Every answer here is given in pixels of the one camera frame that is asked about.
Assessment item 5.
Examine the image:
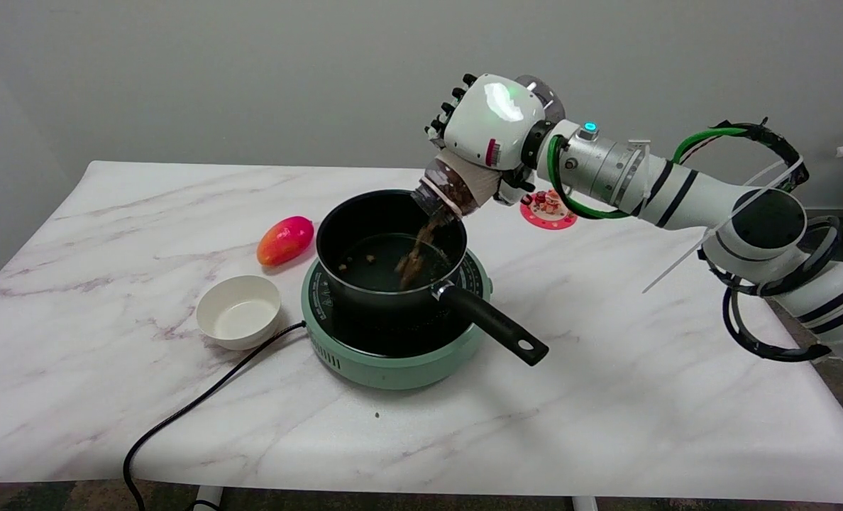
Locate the clear bottle with brown contents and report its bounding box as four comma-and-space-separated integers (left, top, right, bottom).
411, 75, 566, 220

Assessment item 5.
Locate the white bowl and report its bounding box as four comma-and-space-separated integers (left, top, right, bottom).
196, 275, 282, 351

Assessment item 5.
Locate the black power cord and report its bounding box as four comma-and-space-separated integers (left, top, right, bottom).
123, 321, 307, 511

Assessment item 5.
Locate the black soup pot with handle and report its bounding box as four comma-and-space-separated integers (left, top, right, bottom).
316, 189, 549, 367

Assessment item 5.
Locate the green induction cooker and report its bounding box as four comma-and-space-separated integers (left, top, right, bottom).
301, 248, 493, 390

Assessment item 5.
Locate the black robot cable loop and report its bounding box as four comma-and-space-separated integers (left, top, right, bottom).
697, 118, 842, 363

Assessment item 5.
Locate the red orange mango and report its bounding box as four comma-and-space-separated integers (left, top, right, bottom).
257, 216, 315, 268

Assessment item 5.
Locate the green robot cable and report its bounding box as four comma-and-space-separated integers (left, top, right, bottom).
546, 126, 749, 221

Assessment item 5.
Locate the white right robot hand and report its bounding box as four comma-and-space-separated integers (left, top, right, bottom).
425, 73, 547, 207

